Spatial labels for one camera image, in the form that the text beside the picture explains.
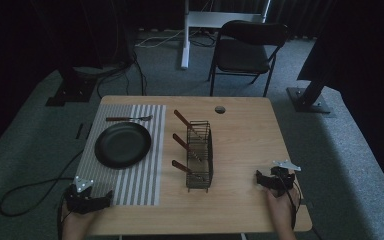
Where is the white floor cable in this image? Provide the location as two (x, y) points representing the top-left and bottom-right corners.
(134, 29), (185, 49)

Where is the black folding chair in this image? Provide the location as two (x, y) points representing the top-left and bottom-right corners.
(207, 19), (290, 98)

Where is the white desk frame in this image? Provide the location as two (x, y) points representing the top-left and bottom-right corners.
(180, 0), (272, 70)

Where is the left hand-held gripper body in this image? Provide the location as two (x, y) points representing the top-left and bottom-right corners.
(64, 176), (105, 215)

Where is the dark knife on placemat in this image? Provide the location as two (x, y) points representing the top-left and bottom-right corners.
(105, 114), (154, 123)

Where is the person's right hand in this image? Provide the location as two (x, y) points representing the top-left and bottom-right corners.
(265, 186), (301, 231)

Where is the grey striped placemat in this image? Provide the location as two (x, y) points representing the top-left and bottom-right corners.
(75, 103), (167, 207)

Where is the black wire cutlery rack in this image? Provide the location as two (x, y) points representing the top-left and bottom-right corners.
(185, 120), (215, 194)

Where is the person's left hand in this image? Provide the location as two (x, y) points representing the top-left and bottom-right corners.
(61, 201), (98, 236)

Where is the black cable bundle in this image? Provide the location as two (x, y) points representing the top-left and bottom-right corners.
(95, 49), (148, 100)

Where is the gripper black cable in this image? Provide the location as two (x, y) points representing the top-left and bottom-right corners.
(56, 196), (72, 240)
(278, 175), (304, 231)

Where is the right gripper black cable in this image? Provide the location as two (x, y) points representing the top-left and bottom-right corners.
(278, 175), (304, 231)

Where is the wooden-handled cutlery piece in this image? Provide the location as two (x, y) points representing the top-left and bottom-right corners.
(172, 132), (203, 163)
(171, 159), (205, 182)
(173, 109), (204, 139)

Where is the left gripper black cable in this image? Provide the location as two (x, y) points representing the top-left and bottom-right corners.
(56, 196), (72, 240)

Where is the black round plate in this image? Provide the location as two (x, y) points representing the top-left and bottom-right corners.
(94, 121), (153, 170)

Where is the black floor cable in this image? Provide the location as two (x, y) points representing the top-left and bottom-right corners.
(0, 149), (85, 218)

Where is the black stand with bolted base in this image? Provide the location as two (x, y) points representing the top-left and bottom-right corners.
(286, 74), (335, 115)

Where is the black stand with base plate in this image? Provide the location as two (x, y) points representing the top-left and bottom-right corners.
(45, 64), (98, 108)

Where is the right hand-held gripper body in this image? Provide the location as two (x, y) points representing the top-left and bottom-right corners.
(267, 159), (303, 198)

